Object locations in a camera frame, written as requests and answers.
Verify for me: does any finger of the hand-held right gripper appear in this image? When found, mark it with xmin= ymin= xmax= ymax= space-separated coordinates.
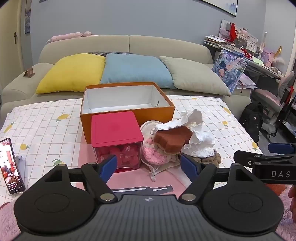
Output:
xmin=233 ymin=150 xmax=296 ymax=168
xmin=268 ymin=143 xmax=296 ymax=155

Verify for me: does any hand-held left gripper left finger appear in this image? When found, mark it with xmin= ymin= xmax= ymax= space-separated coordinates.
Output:
xmin=43 ymin=154 xmax=118 ymax=203

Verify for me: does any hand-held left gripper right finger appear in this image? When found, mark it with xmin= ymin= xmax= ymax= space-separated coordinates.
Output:
xmin=180 ymin=153 xmax=255 ymax=202

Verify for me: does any white terry mitt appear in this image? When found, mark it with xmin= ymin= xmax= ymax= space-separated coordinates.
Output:
xmin=143 ymin=153 xmax=183 ymax=181

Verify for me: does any brown sponge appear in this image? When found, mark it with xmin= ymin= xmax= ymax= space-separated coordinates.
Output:
xmin=154 ymin=126 xmax=193 ymax=154

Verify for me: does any orange cardboard box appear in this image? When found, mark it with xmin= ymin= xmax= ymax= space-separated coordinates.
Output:
xmin=80 ymin=82 xmax=175 ymax=144

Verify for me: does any person's right hand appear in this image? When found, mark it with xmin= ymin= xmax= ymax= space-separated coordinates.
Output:
xmin=287 ymin=185 xmax=296 ymax=222

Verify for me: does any brown knitted coaster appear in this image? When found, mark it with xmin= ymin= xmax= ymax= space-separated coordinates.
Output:
xmin=195 ymin=149 xmax=221 ymax=167

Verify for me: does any clear box with red lid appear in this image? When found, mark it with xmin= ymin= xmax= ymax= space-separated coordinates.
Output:
xmin=91 ymin=111 xmax=144 ymax=173

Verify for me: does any crumpled white paper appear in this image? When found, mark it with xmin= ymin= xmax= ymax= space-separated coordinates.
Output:
xmin=156 ymin=109 xmax=215 ymax=158

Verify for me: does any pink crocheted pouch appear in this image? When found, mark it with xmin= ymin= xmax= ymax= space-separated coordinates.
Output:
xmin=141 ymin=137 xmax=173 ymax=165

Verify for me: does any black backpack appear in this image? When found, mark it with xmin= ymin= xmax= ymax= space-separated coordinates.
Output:
xmin=239 ymin=102 xmax=264 ymax=142

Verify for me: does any pink office chair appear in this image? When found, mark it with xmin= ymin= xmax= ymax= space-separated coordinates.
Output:
xmin=252 ymin=71 xmax=295 ymax=139

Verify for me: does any cluttered desk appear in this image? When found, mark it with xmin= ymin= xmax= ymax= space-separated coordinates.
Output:
xmin=205 ymin=42 xmax=286 ymax=88

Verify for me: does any grey green pillow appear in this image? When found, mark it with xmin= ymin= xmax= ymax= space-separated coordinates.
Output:
xmin=159 ymin=56 xmax=232 ymax=96

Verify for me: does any blue printed pillow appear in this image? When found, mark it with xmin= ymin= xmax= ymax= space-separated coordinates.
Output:
xmin=211 ymin=50 xmax=250 ymax=93

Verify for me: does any smartphone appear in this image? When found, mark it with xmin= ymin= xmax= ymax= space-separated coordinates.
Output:
xmin=0 ymin=138 xmax=25 ymax=194

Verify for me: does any light blue pillow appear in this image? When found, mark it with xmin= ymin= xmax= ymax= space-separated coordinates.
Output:
xmin=100 ymin=53 xmax=177 ymax=89

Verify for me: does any yellow pillow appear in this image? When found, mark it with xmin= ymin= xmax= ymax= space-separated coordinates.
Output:
xmin=35 ymin=53 xmax=106 ymax=94

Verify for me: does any pile of desk clutter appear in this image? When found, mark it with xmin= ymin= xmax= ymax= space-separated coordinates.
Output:
xmin=204 ymin=19 xmax=286 ymax=72

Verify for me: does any striped cushion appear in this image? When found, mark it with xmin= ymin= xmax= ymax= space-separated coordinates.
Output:
xmin=87 ymin=51 xmax=134 ymax=56

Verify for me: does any pink fluffy rug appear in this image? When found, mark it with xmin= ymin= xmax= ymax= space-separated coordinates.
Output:
xmin=0 ymin=201 xmax=22 ymax=241

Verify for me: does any beige sofa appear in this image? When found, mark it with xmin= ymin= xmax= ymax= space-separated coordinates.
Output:
xmin=0 ymin=35 xmax=252 ymax=116

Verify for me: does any pink bolster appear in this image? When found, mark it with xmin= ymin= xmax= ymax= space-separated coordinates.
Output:
xmin=46 ymin=31 xmax=99 ymax=43

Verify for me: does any framed wall picture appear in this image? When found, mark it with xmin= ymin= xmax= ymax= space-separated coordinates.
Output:
xmin=199 ymin=0 xmax=238 ymax=17

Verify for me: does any wall poster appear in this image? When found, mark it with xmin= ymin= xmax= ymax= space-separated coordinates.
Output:
xmin=24 ymin=0 xmax=32 ymax=34

